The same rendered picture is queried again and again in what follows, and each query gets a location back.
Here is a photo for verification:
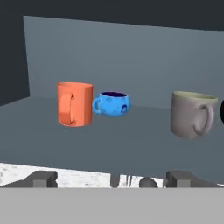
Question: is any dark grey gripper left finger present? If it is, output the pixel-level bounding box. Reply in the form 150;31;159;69
2;171;59;189

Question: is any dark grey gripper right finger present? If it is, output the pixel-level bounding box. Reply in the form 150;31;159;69
164;170;222;189

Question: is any dark grey round object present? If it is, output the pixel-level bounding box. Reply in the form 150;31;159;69
138;176;158;189

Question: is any grey mug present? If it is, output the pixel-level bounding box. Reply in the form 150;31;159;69
170;90;219;140

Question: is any dark grey upright object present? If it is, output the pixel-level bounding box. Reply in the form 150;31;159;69
109;174;121;189

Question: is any black round object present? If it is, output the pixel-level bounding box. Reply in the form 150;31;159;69
220;100;224;126

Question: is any orange mug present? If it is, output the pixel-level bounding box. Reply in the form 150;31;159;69
56;81;94;128

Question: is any blue patterned cup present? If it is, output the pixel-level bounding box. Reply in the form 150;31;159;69
92;91;131;117

